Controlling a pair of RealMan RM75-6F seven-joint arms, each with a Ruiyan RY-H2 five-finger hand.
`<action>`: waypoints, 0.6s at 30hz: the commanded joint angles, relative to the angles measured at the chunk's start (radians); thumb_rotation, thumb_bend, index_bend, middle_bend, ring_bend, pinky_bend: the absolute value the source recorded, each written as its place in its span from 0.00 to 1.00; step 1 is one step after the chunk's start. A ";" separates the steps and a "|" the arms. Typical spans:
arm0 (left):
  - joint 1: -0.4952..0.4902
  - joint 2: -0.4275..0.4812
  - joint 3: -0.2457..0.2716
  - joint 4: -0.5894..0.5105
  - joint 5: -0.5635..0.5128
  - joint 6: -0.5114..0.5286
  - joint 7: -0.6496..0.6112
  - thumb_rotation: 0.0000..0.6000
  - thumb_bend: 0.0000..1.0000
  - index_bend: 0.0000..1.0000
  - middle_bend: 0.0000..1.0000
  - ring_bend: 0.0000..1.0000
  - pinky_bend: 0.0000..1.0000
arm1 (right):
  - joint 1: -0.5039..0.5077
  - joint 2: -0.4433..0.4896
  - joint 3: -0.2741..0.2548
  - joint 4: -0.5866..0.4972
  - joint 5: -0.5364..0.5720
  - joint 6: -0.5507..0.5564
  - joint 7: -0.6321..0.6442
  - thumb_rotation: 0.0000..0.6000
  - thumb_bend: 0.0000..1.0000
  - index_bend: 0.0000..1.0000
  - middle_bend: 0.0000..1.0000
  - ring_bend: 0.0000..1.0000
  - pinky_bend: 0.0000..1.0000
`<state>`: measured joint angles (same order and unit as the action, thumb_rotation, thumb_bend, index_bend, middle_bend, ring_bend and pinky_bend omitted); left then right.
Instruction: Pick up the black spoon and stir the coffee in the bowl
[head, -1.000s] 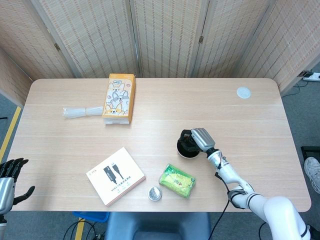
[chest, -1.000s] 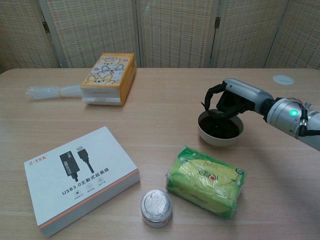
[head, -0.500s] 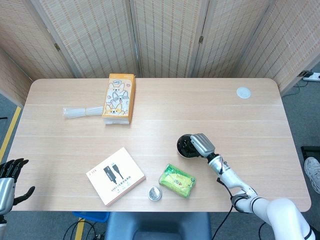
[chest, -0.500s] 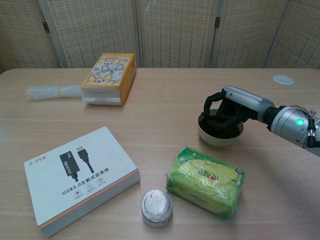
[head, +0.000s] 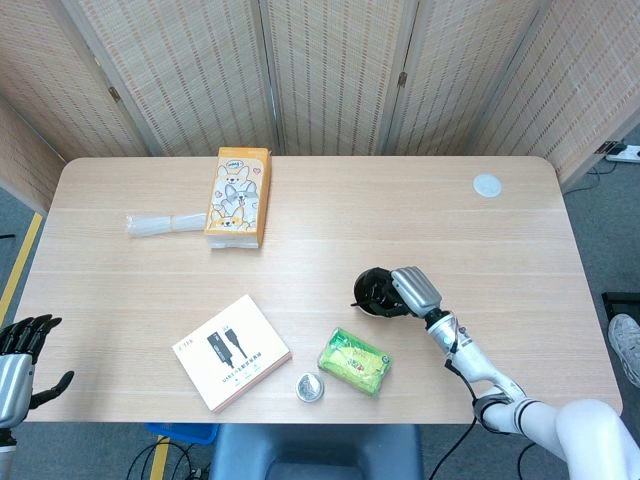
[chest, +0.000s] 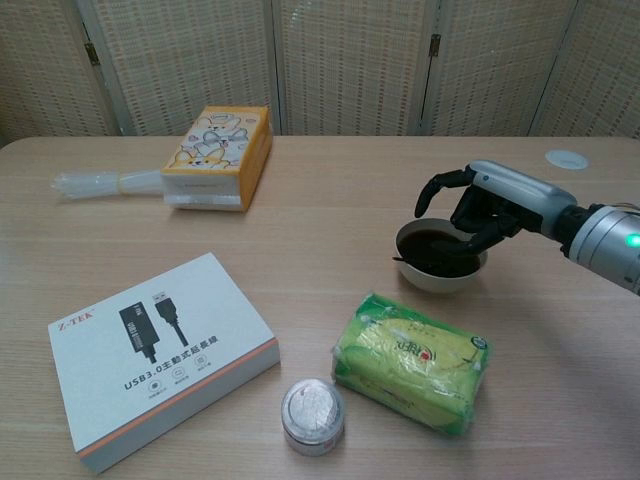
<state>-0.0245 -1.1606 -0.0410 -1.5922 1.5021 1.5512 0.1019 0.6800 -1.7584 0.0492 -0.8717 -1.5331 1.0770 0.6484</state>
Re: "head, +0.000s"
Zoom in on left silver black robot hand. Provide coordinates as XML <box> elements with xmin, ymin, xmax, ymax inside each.
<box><xmin>0</xmin><ymin>313</ymin><xmax>76</xmax><ymax>431</ymax></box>

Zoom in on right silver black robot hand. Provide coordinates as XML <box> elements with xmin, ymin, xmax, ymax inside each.
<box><xmin>356</xmin><ymin>265</ymin><xmax>444</xmax><ymax>319</ymax></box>

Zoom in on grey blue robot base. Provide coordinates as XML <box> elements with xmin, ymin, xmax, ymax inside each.
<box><xmin>212</xmin><ymin>423</ymin><xmax>424</xmax><ymax>480</ymax></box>

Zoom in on white bowl dark liquid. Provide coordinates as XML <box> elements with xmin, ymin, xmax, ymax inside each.
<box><xmin>352</xmin><ymin>267</ymin><xmax>404</xmax><ymax>318</ymax></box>

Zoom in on green tissue pack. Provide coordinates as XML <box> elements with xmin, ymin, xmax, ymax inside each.
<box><xmin>317</xmin><ymin>327</ymin><xmax>394</xmax><ymax>400</ymax></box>

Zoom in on white table grommet cover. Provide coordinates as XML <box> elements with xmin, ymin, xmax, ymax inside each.
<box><xmin>472</xmin><ymin>172</ymin><xmax>504</xmax><ymax>199</ymax></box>

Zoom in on small round silver tin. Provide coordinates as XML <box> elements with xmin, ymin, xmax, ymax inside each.
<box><xmin>294</xmin><ymin>372</ymin><xmax>325</xmax><ymax>404</ymax></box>

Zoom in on blue plastic bin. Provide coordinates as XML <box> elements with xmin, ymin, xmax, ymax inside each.
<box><xmin>144</xmin><ymin>422</ymin><xmax>221</xmax><ymax>446</ymax></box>

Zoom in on black stand foot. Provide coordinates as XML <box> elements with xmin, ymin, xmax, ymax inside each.
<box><xmin>601</xmin><ymin>291</ymin><xmax>640</xmax><ymax>314</ymax></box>

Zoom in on orange corgi tissue pack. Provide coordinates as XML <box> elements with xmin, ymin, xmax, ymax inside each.
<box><xmin>202</xmin><ymin>146</ymin><xmax>273</xmax><ymax>251</ymax></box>

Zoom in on clear plastic straw bundle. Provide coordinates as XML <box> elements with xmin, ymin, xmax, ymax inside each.
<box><xmin>124</xmin><ymin>212</ymin><xmax>208</xmax><ymax>239</ymax></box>

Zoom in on white sneaker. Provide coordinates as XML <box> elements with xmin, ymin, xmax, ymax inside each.
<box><xmin>607</xmin><ymin>313</ymin><xmax>640</xmax><ymax>389</ymax></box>

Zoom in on woven folding screen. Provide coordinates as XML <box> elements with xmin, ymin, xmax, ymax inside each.
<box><xmin>0</xmin><ymin>0</ymin><xmax>640</xmax><ymax>211</ymax></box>

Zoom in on white power strip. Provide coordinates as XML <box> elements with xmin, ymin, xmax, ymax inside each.
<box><xmin>598</xmin><ymin>141</ymin><xmax>640</xmax><ymax>163</ymax></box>

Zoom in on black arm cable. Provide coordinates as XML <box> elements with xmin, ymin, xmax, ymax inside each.
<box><xmin>433</xmin><ymin>324</ymin><xmax>494</xmax><ymax>480</ymax></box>

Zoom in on black floor cables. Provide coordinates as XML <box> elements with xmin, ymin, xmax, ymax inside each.
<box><xmin>127</xmin><ymin>434</ymin><xmax>211</xmax><ymax>480</ymax></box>

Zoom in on white USB cable box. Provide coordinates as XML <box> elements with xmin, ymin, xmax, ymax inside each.
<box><xmin>172</xmin><ymin>293</ymin><xmax>293</xmax><ymax>415</ymax></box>

